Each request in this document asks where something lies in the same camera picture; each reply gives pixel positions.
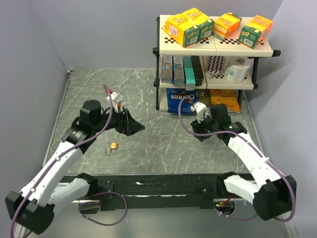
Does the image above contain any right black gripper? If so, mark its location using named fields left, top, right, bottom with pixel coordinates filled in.
left=191, top=111, right=219, bottom=142

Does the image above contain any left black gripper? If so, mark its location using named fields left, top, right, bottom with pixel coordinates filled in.
left=92, top=103, right=144, bottom=135

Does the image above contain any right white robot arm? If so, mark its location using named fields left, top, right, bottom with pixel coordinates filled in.
left=190, top=102, right=296, bottom=221

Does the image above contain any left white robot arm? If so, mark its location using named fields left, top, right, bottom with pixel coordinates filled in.
left=5, top=100, right=145, bottom=235

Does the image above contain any small brass padlock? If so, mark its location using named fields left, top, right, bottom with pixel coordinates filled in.
left=105, top=139, right=118, bottom=156

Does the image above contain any brown snack bag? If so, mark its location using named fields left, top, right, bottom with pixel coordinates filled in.
left=195, top=89, right=211, bottom=106

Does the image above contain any yellow honey dijon bag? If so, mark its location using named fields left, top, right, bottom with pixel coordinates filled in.
left=210, top=89, right=241, bottom=114

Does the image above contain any blue Doritos bag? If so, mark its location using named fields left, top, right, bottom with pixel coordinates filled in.
left=166, top=88, right=198, bottom=116

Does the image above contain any black green box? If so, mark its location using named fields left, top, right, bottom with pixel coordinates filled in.
left=191, top=56, right=204, bottom=86

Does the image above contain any teal box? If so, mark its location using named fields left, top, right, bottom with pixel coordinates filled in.
left=183, top=56, right=196, bottom=91

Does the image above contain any beige three tier shelf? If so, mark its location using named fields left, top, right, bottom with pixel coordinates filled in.
left=153, top=15, right=281, bottom=111

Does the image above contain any purple zigzag sponge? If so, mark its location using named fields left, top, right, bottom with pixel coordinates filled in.
left=206, top=56, right=225, bottom=75

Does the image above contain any toilet paper roll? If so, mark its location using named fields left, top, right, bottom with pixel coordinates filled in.
left=224, top=57, right=251, bottom=83

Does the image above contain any orange green sponge box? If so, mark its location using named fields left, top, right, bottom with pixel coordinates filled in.
left=238, top=15, right=273, bottom=49

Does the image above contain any yellow sponge box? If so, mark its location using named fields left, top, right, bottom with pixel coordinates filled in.
left=182, top=7, right=214, bottom=41
left=164, top=13, right=200, bottom=48

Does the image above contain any orange sponge pack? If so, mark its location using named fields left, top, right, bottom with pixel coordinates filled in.
left=212, top=12, right=242, bottom=40

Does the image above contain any yellow sponge box left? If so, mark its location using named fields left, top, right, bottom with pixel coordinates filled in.
left=164, top=13, right=200, bottom=48

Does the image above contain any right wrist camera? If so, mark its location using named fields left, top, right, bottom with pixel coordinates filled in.
left=190, top=102, right=210, bottom=123

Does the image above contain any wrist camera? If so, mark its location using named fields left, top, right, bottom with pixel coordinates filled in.
left=190, top=102, right=210, bottom=123
left=106, top=92, right=124, bottom=106

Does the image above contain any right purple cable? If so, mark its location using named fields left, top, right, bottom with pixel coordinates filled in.
left=178, top=97, right=297, bottom=222

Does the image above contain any purple cable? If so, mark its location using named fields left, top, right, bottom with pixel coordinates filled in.
left=178, top=97, right=297, bottom=222
left=9, top=84, right=128, bottom=235

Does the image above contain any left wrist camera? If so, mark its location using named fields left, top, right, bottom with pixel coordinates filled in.
left=106, top=92, right=124, bottom=106

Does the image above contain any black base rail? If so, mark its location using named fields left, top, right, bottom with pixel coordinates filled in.
left=77, top=173, right=238, bottom=211

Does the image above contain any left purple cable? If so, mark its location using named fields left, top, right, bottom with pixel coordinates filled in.
left=9, top=84, right=128, bottom=235

